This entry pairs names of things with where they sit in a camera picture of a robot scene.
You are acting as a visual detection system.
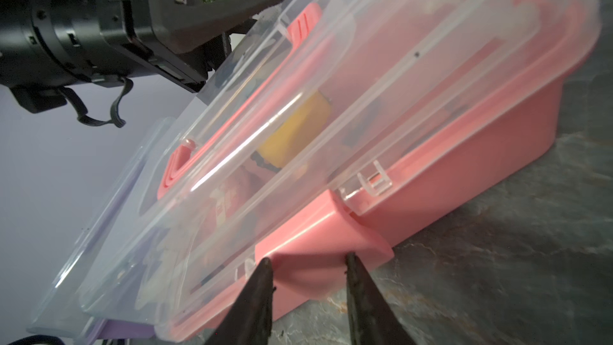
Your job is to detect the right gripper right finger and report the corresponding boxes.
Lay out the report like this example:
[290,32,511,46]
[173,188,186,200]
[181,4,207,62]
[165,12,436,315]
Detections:
[346,252,416,345]

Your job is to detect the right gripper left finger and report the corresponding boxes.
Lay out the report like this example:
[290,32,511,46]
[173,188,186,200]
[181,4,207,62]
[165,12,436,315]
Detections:
[205,258,275,345]

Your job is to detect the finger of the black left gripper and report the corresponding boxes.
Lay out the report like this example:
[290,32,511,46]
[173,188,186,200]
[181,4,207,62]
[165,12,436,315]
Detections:
[148,0,283,54]

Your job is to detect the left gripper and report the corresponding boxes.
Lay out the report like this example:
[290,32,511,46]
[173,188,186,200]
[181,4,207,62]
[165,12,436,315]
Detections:
[1,0,211,113]

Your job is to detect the purple toolbox with clear lid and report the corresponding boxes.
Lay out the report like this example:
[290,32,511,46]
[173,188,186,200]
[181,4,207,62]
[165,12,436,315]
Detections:
[26,118,175,344]

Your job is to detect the pink toolbox with clear lid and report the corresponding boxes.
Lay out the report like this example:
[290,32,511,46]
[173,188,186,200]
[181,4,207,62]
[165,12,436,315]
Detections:
[78,0,601,342]

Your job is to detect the yellow tape measure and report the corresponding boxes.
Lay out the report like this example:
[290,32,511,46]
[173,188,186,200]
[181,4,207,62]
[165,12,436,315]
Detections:
[252,91,331,172]

